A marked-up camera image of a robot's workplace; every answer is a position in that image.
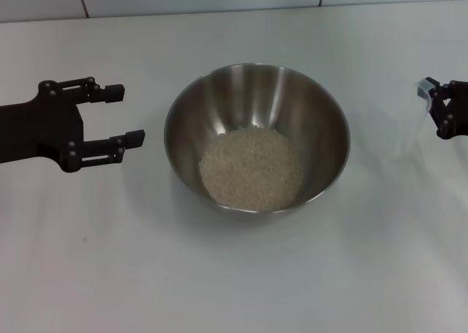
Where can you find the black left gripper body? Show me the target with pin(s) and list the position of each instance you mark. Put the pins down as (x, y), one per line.
(40, 131)

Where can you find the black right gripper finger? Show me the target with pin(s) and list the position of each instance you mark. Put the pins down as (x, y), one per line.
(440, 117)
(442, 86)

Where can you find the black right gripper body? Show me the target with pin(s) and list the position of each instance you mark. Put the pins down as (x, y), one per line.
(459, 109)

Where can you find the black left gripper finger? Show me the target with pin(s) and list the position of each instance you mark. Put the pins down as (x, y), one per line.
(115, 93)
(135, 138)

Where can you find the clear plastic measuring cup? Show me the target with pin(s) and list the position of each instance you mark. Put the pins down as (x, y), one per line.
(424, 93)

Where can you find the stainless steel mixing bowl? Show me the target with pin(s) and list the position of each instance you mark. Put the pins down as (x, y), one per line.
(256, 102)

